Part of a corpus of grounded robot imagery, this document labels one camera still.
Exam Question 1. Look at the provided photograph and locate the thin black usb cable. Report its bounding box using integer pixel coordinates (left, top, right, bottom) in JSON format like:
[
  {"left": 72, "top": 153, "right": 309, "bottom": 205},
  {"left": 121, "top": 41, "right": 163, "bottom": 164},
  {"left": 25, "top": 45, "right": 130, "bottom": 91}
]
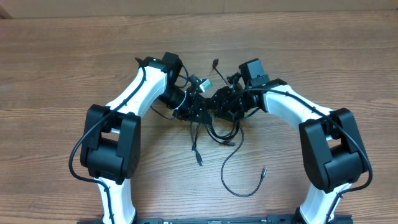
[{"left": 211, "top": 58, "right": 268, "bottom": 198}]

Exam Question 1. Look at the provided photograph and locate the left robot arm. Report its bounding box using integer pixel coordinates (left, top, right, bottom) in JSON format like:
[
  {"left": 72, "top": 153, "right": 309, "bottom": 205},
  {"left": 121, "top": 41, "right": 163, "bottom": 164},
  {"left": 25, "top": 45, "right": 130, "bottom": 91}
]
[{"left": 80, "top": 52, "right": 212, "bottom": 223}]

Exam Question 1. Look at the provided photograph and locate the thick black usb cable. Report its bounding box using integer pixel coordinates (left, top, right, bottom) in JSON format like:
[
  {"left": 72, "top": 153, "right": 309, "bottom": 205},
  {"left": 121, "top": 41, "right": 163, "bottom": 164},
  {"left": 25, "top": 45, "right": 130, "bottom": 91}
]
[{"left": 189, "top": 119, "right": 242, "bottom": 167}]

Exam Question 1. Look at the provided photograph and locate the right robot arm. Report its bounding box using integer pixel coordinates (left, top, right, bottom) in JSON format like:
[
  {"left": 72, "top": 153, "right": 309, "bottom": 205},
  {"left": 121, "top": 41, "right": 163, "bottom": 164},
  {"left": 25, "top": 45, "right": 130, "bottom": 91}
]
[{"left": 206, "top": 58, "right": 373, "bottom": 223}]

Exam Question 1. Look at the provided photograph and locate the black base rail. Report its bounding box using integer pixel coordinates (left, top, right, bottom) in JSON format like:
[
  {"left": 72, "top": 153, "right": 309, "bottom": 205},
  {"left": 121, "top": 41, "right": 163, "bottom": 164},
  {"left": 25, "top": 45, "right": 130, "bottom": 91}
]
[{"left": 77, "top": 215, "right": 354, "bottom": 224}]

